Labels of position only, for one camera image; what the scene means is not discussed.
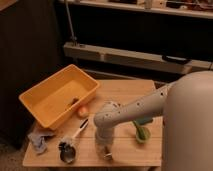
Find small orange ball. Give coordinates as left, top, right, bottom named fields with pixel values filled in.
left=77, top=106, right=89, bottom=118

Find grey metal shelf rail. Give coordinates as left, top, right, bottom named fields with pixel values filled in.
left=63, top=42, right=213, bottom=74

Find silver metal fork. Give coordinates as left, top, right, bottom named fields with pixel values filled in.
left=104, top=146, right=113, bottom=160

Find small dark item in bin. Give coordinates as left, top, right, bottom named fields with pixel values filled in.
left=71, top=98, right=79, bottom=105

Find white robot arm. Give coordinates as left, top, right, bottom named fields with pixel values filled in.
left=94, top=71, right=213, bottom=171

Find yellow plastic bin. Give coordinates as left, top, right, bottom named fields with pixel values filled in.
left=19, top=64, right=100, bottom=130

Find crumpled blue grey cloth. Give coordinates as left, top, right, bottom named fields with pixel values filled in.
left=28, top=130, right=54, bottom=155

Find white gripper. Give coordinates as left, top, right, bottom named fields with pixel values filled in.
left=95, top=132, right=114, bottom=156

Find black handle on rail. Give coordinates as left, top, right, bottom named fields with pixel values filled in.
left=162, top=55, right=191, bottom=65

